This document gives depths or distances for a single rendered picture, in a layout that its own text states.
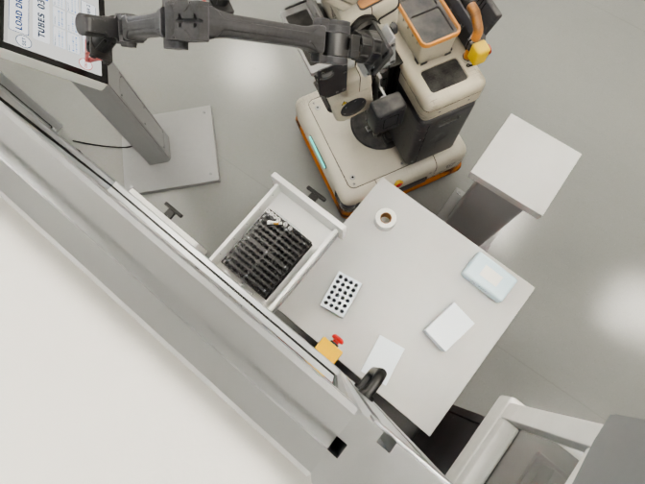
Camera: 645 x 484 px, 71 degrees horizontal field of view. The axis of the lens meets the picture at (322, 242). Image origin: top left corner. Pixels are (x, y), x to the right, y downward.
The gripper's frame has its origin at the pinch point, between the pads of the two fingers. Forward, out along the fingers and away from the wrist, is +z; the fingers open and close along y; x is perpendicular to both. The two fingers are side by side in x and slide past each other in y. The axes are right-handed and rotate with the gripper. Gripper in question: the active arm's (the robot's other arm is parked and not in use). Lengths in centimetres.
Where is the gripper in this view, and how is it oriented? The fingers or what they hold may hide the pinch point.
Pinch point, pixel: (87, 60)
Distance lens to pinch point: 169.3
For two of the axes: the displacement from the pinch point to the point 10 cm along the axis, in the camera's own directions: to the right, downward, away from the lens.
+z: -7.5, 2.8, 6.0
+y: 1.6, 9.6, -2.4
